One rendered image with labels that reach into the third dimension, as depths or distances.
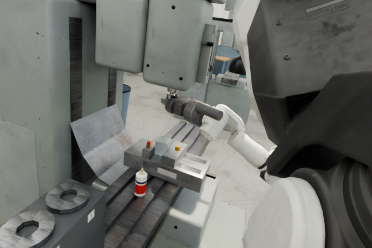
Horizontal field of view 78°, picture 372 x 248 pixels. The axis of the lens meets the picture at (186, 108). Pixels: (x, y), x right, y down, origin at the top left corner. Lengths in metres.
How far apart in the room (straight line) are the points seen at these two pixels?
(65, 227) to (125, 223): 0.29
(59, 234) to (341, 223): 0.47
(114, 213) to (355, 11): 0.78
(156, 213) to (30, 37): 0.74
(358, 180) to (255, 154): 0.60
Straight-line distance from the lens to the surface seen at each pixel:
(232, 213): 1.22
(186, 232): 0.99
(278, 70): 0.30
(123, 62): 0.86
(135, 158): 0.99
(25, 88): 1.05
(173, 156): 0.92
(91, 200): 0.61
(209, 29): 0.84
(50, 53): 0.93
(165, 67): 0.81
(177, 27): 0.79
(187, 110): 0.82
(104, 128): 1.17
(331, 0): 0.37
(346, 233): 0.23
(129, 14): 0.84
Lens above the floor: 1.52
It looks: 19 degrees down
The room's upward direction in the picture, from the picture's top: 9 degrees clockwise
